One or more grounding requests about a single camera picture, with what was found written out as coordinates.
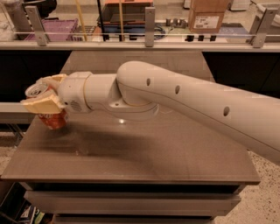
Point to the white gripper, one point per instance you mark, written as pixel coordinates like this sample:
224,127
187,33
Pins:
72,93

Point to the red coke can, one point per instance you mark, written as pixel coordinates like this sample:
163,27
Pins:
52,121

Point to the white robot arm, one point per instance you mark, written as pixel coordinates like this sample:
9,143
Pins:
137,89

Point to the purple plastic crate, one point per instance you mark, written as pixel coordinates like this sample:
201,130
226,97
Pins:
60,30

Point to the orange blue cart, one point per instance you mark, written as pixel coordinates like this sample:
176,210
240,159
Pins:
127,16

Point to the grey drawer cabinet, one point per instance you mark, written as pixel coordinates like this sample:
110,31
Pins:
142,204

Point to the cardboard box with label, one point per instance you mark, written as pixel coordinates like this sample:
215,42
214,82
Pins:
206,16

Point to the left metal railing post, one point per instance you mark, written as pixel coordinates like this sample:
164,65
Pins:
37,26

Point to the metal railing post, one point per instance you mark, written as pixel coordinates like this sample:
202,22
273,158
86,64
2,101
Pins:
261,26
37,26
149,26

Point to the yellow broom handle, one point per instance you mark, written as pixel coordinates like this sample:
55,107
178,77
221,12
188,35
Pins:
78,6

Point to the middle metal railing post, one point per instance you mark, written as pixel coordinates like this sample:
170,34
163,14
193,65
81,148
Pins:
149,26

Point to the right metal railing post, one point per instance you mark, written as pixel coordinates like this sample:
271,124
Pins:
261,26

